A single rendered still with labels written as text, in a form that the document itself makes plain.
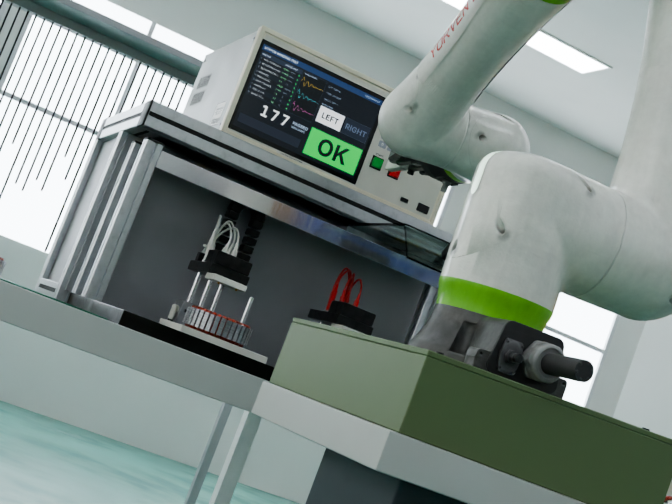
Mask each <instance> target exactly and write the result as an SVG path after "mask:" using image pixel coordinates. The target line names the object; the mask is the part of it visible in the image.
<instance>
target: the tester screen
mask: <svg viewBox="0 0 672 504"><path fill-rule="evenodd" d="M382 102H383V101H382V100H380V99H378V98H376V97H374V96H371V95H369V94H367V93H365V92H363V91H361V90H359V89H357V88H355V87H353V86H351V85H349V84H347V83H344V82H342V81H340V80H338V79H336V78H334V77H332V76H330V75H328V74H326V73H324V72H322V71H319V70H317V69H315V68H313V67H311V66H309V65H307V64H305V63H303V62H301V61H299V60H297V59H295V58H292V57H290V56H288V55H286V54H284V53H282V52H280V51H278V50H276V49H274V48H272V47H270V46H267V45H265V44H264V45H263V47H262V50H261V52H260V55H259V58H258V60H257V63H256V65H255V68H254V70H253V73H252V75H251V78H250V80H249V83H248V85H247V88H246V91H245V93H244V96H243V98H242V101H241V103H240V106H239V108H238V111H237V113H236V116H235V118H234V121H233V123H232V125H235V126H237V127H239V128H241V129H244V130H246V131H248V132H250V133H252V134H255V135H257V136H259V137H261V138H263V139H266V140H268V141H270V142H272V143H275V144H277V145H279V146H281V147H283V148H286V149H288V150H290V151H292V152H294V153H297V154H299V155H301V156H303V157H305V158H308V159H310V160H312V161H314V162H317V163H319V164H321V165H323V166H325V167H328V168H330V169H332V170H334V171H336V172H339V173H341V174H343V175H345V176H348V177H350V178H352V179H353V178H354V175H355V173H356V170H357V168H358V165H359V162H360V160H361V157H362V154H363V152H364V149H365V147H366V144H367V141H368V139H369V136H370V133H371V131H372V128H373V126H374V123H375V120H376V118H377V115H378V112H379V110H380V107H381V104H382ZM262 103H264V104H266V105H268V106H270V107H272V108H274V109H277V110H279V111H281V112H283V113H285V114H287V115H289V116H292V119H291V121H290V124H289V127H288V129H286V128H283V127H281V126H279V125H277V124H275V123H273V122H270V121H268V120H266V119H264V118H262V117H259V116H257V115H258V112H259V109H260V107H261V104H262ZM321 105H322V106H324V107H326V108H328V109H330V110H333V111H335V112H337V113H339V114H341V115H343V116H345V117H347V118H350V119H352V120H354V121H356V122H358V123H360V124H362V125H364V126H367V127H369V128H371V129H370V132H369V134H368V137H367V140H366V142H365V144H364V143H362V142H360V141H358V140H356V139H354V138H351V137H349V136H347V135H345V134H343V133H341V132H338V131H336V130H334V129H332V128H330V127H328V126H326V125H323V124H321V123H319V122H317V121H315V119H316V117H317V114H318V112H319V109H320V107H321ZM240 112H241V113H243V114H246V115H248V116H250V117H252V118H254V119H256V120H259V121H261V122H263V123H265V124H267V125H270V126H272V127H274V128H276V129H278V130H281V131H283V132H285V133H287V134H289V135H292V136H294V137H296V138H298V139H300V140H301V141H300V144H299V146H298V148H296V147H294V146H292V145H290V144H287V143H285V142H283V141H281V140H279V139H276V138H274V137H272V136H270V135H268V134H265V133H263V132H261V131H259V130H257V129H254V128H252V127H250V126H248V125H246V124H243V123H241V122H239V121H237V119H238V117H239V114H240ZM312 127H314V128H316V129H318V130H321V131H323V132H325V133H327V134H329V135H331V136H334V137H336V138H338V139H340V140H342V141H344V142H347V143H349V144H351V145H353V146H355V147H357V148H360V149H362V150H363V152H362V154H361V157H360V159H359V162H358V165H357V167H356V170H355V173H354V175H350V174H348V173H346V172H344V171H342V170H339V169H337V168H335V167H333V166H331V165H328V164H326V163H324V162H322V161H320V160H317V159H315V158H313V157H311V156H309V155H306V154H304V153H302V152H303V149H304V146H305V144H306V141H307V139H308V136H309V133H310V131H311V128H312Z"/></svg>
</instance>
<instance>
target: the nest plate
mask: <svg viewBox="0 0 672 504"><path fill-rule="evenodd" d="M159 323H160V324H163V325H165V326H168V327H170V328H173V329H176V330H178V331H181V332H184V333H186V334H189V335H191V336H194V337H197V338H199V339H202V340H204V341H207V342H210V343H212V344H215V345H217V346H220V347H223V348H225V349H228V350H230V351H233V352H236V353H238V354H241V355H244V356H246V357H249V358H251V359H254V360H257V361H259V362H262V363H264V364H266V362H267V359H268V358H267V357H265V356H262V355H260V354H257V353H255V352H252V351H249V350H247V349H244V348H242V347H239V346H236V345H234V344H231V343H229V342H226V341H223V340H221V339H218V338H216V337H213V336H210V335H208V334H205V333H203V332H200V331H198V330H195V329H192V328H190V327H188V326H185V325H182V324H179V323H175V322H172V321H169V320H166V319H163V318H160V321H159Z"/></svg>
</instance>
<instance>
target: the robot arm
mask: <svg viewBox="0 0 672 504"><path fill-rule="evenodd" d="M571 1H572V0H467V2H466V3H465V5H464V6H463V8H462V9H461V11H460V12H459V14H458V15H457V16H456V18H455V19H454V21H453V22H452V23H451V25H450V26H449V27H448V29H447V30H446V31H445V33H444V34H443V35H442V37H441V38H440V39H439V40H438V42H437V43H436V44H435V45H434V47H433V48H432V49H431V50H430V52H429V53H428V54H427V55H426V56H425V57H424V59H423V60H422V61H421V62H420V64H419V65H418V67H416V68H415V69H414V70H413V71H412V72H411V74H410V75H409V76H408V77H407V78H406V79H405V80H404V81H403V82H402V83H401V84H400V85H399V86H398V87H397V88H395V89H394V90H393V91H392V92H391V93H390V94H389V95H388V96H387V98H386V99H385V100H384V102H383V104H382V106H381V108H380V111H379V116H378V126H379V131H380V134H381V137H382V139H383V141H384V142H385V144H386V145H387V146H388V147H389V148H390V149H391V152H390V155H389V157H388V160H387V163H386V165H385V169H386V170H388V171H390V172H395V171H405V170H408V171H407V174H409V175H414V172H415V171H419V173H420V174H421V175H426V176H430V177H432V178H434V179H437V181H440V182H442V184H443V185H442V187H441V190H440V191H442V192H444V193H446V192H447V189H448V186H458V184H468V183H471V184H470V187H469V190H468V193H467V195H466V198H465V201H464V204H463V207H462V210H461V213H460V216H459V219H458V222H457V225H456V228H455V231H454V234H453V237H452V240H451V243H450V246H449V249H448V252H447V256H446V259H445V262H444V265H443V268H442V271H441V274H440V278H439V287H438V296H437V300H436V303H435V306H434V309H433V311H432V313H431V315H430V317H429V319H428V320H427V322H426V323H425V325H424V326H423V327H422V329H421V330H420V331H419V332H418V333H417V334H416V335H415V336H414V337H413V338H412V339H411V340H409V344H408V345H411V346H415V347H419V348H424V349H428V350H431V351H434V352H436V351H438V352H441V353H444V355H445V356H447V357H450V358H453V359H455V360H458V361H461V362H464V363H466V364H469V365H472V366H474V367H477V368H480V369H483V370H485V371H488V372H491V373H493V374H496V375H499V376H502V377H504V378H507V379H510V380H512V381H515V382H518V383H521V384H523V385H526V386H529V387H531V388H534V389H537V390H540V391H542V392H545V393H548V394H550V395H553V396H556V397H559V398H561V399H562V398H563V396H564V393H565V390H566V387H567V381H566V380H565V379H570V380H574V381H578V382H583V383H584V382H588V381H589V380H590V379H591V378H592V376H593V374H594V367H593V365H592V363H591V362H590V361H588V360H584V359H579V358H574V357H569V356H565V355H564V342H563V341H562V340H561V339H560V338H558V337H555V336H552V335H550V334H547V333H545V332H543V330H544V328H545V327H546V325H547V323H548V322H549V321H550V319H551V317H552V315H553V312H554V309H555V306H556V303H557V300H558V297H559V294H560V293H563V294H566V295H568V296H571V297H573V298H576V299H579V300H581V301H584V302H586V303H589V304H591V305H594V306H596V307H599V308H602V309H604V310H607V311H609V312H612V313H614V314H617V315H619V316H622V317H625V318H627V319H631V320H637V321H651V320H657V319H661V318H664V317H667V316H669V315H671V314H672V0H649V8H648V18H647V26H646V33H645V40H644V47H643V53H642V59H641V65H640V71H639V76H638V81H637V86H636V91H635V96H634V100H633V105H632V109H631V114H630V118H629V122H628V126H627V130H626V134H625V137H624V141H623V145H622V149H621V152H620V156H619V159H618V162H617V166H616V169H615V172H614V176H613V179H612V182H611V185H610V188H609V187H607V186H605V185H603V184H601V183H599V182H597V181H595V180H592V179H590V178H588V177H586V176H584V175H582V174H580V173H578V172H576V171H574V170H572V169H570V168H568V167H565V166H563V165H561V164H559V163H557V162H555V161H552V160H550V159H547V158H544V157H541V156H538V155H534V154H530V143H529V139H528V136H527V134H526V132H525V130H524V129H523V128H522V126H521V125H520V124H519V123H518V122H517V121H515V120H514V119H512V118H511V117H508V116H506V115H503V114H499V113H495V112H491V111H488V110H484V109H481V108H478V107H475V106H472V104H473V102H474V101H475V102H476V100H477V99H478V98H479V96H480V95H481V94H482V93H483V91H484V90H485V89H486V88H487V86H488V85H489V84H490V83H491V82H492V80H493V79H494V78H495V77H496V76H497V75H498V73H499V72H500V71H501V70H502V69H503V68H504V67H505V66H506V64H507V63H508V62H509V61H510V60H511V59H512V58H513V57H514V56H515V55H516V54H517V53H518V52H519V51H520V50H521V49H522V47H523V46H524V45H525V44H526V43H527V42H528V41H529V40H530V39H531V38H532V37H533V36H534V35H535V34H537V33H538V32H539V31H540V30H541V29H542V28H543V27H544V26H545V25H546V24H547V23H548V22H549V21H550V20H551V19H552V18H553V17H555V16H556V15H557V14H558V13H559V12H560V11H561V10H562V9H563V8H564V7H566V6H567V5H568V4H569V3H570V2H571ZM475 102H474V103H475ZM560 377H561V378H560ZM562 378H565V379H562Z"/></svg>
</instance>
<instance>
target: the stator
mask: <svg viewBox="0 0 672 504"><path fill-rule="evenodd" d="M182 322H183V323H185V326H188V327H190V328H192V329H195V330H198V331H200V332H203V333H205V334H208V335H209V334H210V335H211V336H214V335H215V337H216V338H219V339H221V340H223V341H226V342H229V343H231V344H234V345H236V346H239V347H242V348H243V346H246V347H247V345H248V342H249V340H250V337H251V334H252V332H253V330H251V329H250V326H248V325H246V324H244V323H242V322H239V321H236V320H234V319H231V318H229V317H226V316H222V315H221V314H218V315H217V313H216V312H213V311H211V310H208V309H205V308H202V307H199V306H196V305H192V307H191V306H188V308H187V311H186V313H185V316H184V318H183V321H182Z"/></svg>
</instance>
